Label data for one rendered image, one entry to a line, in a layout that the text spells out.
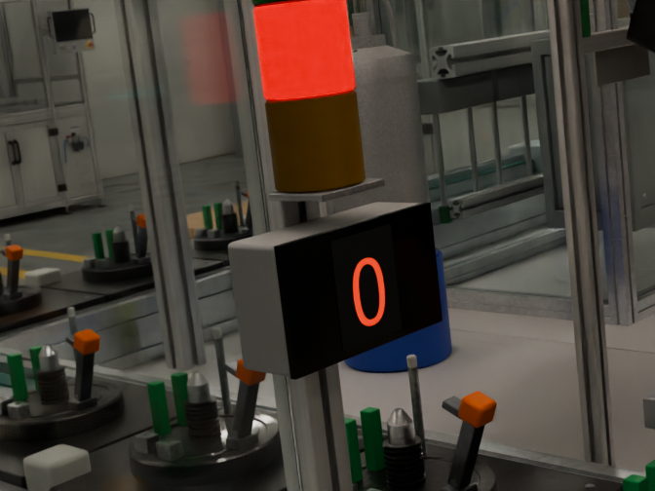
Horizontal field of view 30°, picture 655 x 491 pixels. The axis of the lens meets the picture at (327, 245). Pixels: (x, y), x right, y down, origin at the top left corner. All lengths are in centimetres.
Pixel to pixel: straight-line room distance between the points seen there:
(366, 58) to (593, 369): 71
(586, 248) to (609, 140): 77
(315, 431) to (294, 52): 22
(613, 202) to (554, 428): 47
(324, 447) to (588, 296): 39
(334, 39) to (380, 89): 100
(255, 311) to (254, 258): 3
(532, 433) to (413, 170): 43
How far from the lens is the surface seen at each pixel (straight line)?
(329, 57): 64
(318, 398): 71
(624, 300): 183
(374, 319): 67
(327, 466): 72
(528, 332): 184
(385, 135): 165
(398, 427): 94
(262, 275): 63
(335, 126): 65
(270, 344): 64
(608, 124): 179
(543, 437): 141
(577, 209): 103
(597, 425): 108
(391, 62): 165
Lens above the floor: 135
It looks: 10 degrees down
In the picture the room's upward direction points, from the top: 7 degrees counter-clockwise
